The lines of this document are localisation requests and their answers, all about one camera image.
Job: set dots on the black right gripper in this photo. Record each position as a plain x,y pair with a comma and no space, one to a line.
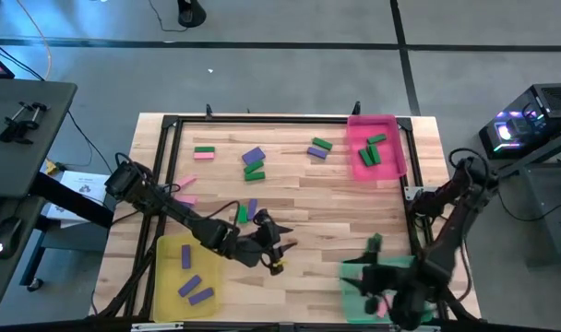
400,290

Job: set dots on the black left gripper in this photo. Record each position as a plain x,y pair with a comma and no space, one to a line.
259,249

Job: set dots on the green wooden block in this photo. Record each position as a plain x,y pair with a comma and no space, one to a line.
254,176
375,154
242,215
376,138
366,157
374,243
322,144
204,149
254,167

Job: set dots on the pink wooden block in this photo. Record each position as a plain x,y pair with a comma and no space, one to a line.
204,156
187,181
383,308
187,200

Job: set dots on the blue-violet wooden block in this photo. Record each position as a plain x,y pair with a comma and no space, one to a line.
251,153
186,257
189,286
317,152
252,209
201,296
257,159

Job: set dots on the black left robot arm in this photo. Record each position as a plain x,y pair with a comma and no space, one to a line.
179,216

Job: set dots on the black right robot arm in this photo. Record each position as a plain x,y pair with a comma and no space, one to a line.
451,240

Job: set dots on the teal plastic bin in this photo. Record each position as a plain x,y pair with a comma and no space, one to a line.
354,313

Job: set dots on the silver mounting plate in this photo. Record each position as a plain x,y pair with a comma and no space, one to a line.
413,192

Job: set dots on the pink plastic bin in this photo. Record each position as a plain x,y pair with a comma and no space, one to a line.
386,170

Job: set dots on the yellow plastic bin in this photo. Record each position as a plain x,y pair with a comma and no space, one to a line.
167,299

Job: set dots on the grey side table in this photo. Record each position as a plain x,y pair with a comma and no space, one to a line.
548,207

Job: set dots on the white paper sheet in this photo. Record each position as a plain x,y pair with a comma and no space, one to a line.
84,182

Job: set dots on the black desk leg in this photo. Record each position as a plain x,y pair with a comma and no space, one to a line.
68,200

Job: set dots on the computer tower with lights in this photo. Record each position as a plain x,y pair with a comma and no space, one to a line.
539,115

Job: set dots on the black stand base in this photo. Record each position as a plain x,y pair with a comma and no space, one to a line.
191,16

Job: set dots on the yellow connector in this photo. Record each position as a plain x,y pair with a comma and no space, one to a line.
51,167

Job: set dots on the black desk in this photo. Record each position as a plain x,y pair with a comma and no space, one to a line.
22,161

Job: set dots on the black lower desk shelf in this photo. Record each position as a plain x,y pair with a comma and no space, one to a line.
13,276

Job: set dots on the black computer mouse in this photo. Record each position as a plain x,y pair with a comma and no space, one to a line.
8,235

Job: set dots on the black desk clamp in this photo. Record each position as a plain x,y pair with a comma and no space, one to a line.
17,126

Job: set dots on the black aluminium table frame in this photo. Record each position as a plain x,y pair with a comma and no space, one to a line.
262,119

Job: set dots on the silver bracket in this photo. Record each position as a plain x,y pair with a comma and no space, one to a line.
157,326

